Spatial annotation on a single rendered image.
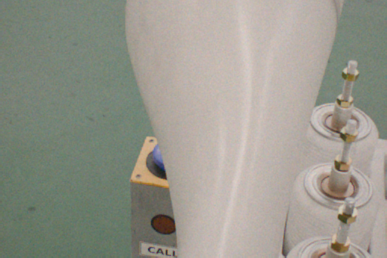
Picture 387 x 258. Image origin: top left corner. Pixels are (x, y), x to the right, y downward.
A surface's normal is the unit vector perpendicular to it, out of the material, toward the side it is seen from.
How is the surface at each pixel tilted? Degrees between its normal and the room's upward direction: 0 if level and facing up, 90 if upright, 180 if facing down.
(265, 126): 47
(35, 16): 0
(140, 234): 90
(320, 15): 63
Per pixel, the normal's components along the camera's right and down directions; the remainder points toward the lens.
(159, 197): -0.18, 0.58
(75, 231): 0.04, -0.80
